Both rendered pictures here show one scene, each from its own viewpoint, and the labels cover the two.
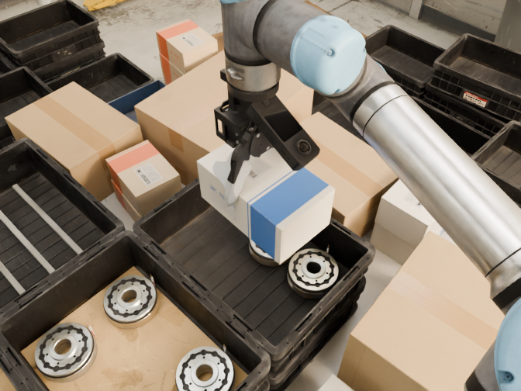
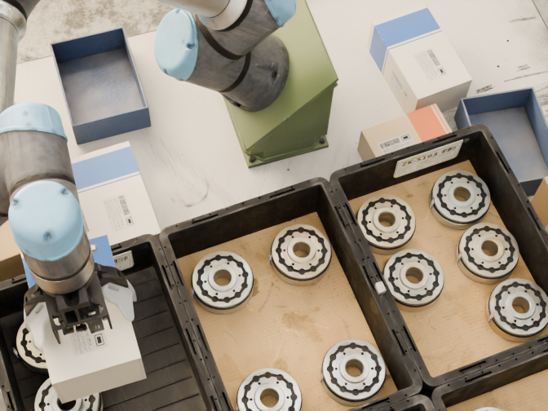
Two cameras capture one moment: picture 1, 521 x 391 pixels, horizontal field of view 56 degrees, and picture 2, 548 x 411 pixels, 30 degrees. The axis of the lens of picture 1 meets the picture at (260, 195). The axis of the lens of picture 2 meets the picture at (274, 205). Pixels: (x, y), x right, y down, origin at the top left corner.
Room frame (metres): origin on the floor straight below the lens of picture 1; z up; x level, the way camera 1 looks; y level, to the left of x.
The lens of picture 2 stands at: (0.91, 0.41, 2.43)
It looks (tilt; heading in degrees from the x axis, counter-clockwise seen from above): 63 degrees down; 202
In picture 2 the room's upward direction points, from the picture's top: 4 degrees clockwise
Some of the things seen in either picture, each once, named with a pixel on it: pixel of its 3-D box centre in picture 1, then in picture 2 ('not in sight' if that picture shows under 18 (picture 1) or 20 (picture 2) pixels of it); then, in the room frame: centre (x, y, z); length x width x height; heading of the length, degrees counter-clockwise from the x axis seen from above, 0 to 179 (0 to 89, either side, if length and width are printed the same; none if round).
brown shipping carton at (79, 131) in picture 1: (80, 143); not in sight; (1.01, 0.51, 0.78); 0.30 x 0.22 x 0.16; 49
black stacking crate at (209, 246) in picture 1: (252, 256); (108, 385); (0.57, 0.02, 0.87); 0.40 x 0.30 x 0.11; 47
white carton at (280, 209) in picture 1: (263, 192); (83, 314); (0.55, -0.01, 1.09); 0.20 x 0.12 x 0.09; 43
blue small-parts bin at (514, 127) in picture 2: not in sight; (508, 144); (-0.21, 0.44, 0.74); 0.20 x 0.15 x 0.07; 37
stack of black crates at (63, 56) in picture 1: (58, 67); not in sight; (2.00, 0.97, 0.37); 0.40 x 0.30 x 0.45; 133
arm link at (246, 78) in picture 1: (251, 66); (63, 258); (0.56, 0.01, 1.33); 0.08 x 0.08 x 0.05
